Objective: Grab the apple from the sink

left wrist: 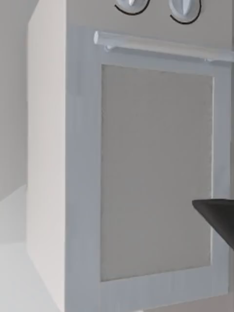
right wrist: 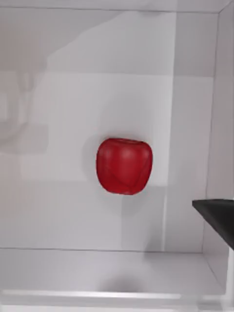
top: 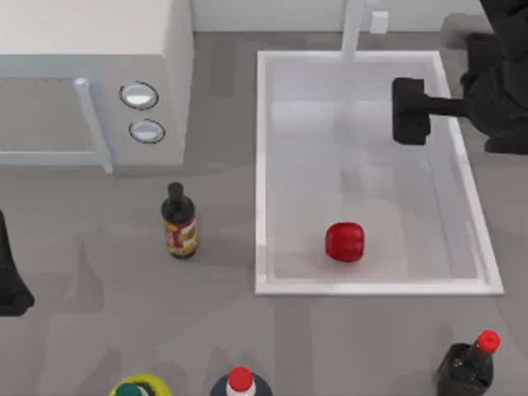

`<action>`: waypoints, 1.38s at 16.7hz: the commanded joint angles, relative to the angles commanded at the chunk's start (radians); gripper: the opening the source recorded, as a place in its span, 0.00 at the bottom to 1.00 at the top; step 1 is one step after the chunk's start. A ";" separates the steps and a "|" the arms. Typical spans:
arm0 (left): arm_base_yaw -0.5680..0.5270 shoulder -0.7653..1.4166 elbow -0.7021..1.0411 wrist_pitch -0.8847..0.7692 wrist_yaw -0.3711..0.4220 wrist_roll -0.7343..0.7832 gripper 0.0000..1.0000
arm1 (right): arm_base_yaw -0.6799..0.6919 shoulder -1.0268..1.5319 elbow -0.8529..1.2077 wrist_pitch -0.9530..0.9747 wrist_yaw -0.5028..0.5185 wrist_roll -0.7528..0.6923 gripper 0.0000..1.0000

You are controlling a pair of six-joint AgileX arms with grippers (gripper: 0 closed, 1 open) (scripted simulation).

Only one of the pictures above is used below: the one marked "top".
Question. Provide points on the small round microwave knob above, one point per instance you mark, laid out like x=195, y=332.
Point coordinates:
x=147, y=131

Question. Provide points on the round dark bottle red cap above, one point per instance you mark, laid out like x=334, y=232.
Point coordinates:
x=240, y=383

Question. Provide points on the black square bottle red cap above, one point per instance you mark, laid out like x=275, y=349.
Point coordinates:
x=468, y=367

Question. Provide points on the tall white tap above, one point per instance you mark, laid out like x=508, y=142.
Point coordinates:
x=350, y=33

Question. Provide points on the small white wall box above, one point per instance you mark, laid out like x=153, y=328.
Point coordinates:
x=378, y=22

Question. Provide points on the pale microwave oven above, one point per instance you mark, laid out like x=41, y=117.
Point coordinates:
x=173, y=82

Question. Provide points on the microwave oven door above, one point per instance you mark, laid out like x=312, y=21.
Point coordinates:
x=41, y=115

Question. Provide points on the large round microwave knob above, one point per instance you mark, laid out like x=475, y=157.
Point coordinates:
x=139, y=95

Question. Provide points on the white sink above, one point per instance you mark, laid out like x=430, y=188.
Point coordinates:
x=371, y=185

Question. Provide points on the yellow green bottle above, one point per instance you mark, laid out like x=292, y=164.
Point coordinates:
x=140, y=387

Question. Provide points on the red bell pepper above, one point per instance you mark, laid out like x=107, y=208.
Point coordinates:
x=345, y=242

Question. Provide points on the dark bottle red yellow label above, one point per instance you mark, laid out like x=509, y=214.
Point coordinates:
x=179, y=231

